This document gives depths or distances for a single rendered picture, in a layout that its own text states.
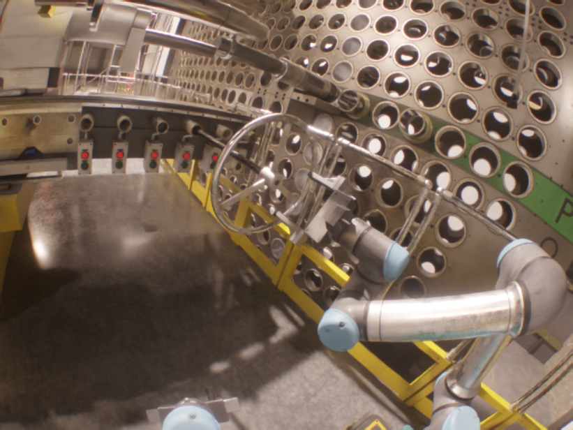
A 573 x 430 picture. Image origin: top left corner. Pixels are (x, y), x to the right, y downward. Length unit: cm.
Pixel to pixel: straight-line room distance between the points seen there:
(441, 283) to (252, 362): 145
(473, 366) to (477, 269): 131
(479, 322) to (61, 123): 148
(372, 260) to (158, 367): 99
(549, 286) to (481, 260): 148
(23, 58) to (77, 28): 30
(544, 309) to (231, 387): 109
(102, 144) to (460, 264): 230
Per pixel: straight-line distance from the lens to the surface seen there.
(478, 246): 189
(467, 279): 196
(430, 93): 267
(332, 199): 57
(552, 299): 46
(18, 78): 143
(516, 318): 44
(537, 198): 193
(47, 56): 124
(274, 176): 68
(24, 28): 137
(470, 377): 71
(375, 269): 50
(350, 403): 133
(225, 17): 118
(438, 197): 105
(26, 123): 133
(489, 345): 64
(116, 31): 137
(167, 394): 113
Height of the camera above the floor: 106
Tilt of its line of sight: 24 degrees down
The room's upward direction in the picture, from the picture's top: 20 degrees clockwise
